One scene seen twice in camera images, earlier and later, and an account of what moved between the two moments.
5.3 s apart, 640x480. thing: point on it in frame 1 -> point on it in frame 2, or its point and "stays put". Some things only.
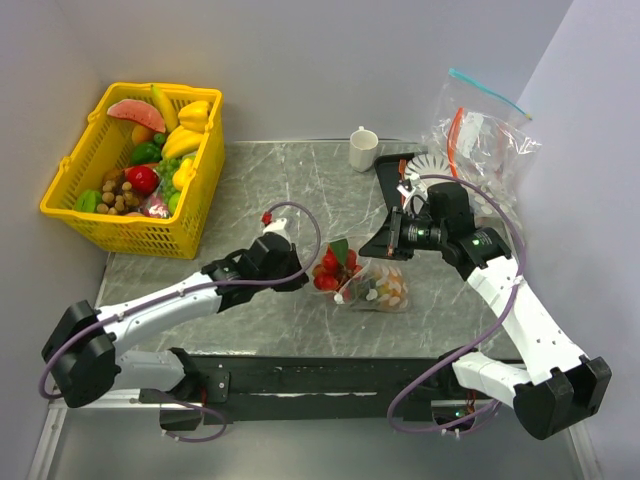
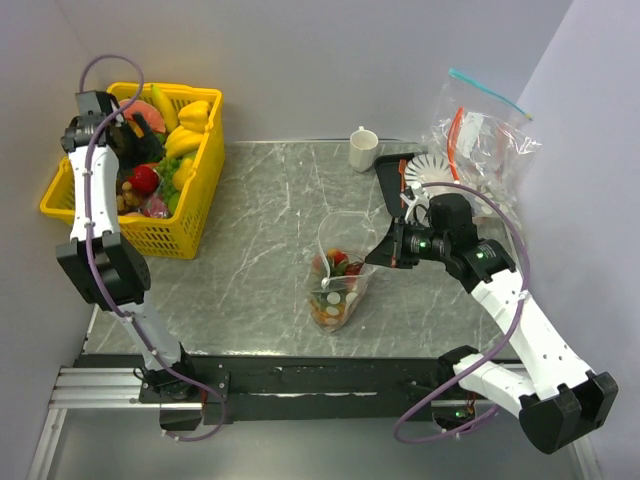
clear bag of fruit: [363, 284] -> [339, 274]
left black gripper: [292, 284] -> [147, 146]
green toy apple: [173, 202] stays put
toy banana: [169, 113] stays put
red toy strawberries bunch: [339, 265] stays put
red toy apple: [143, 180] stays put
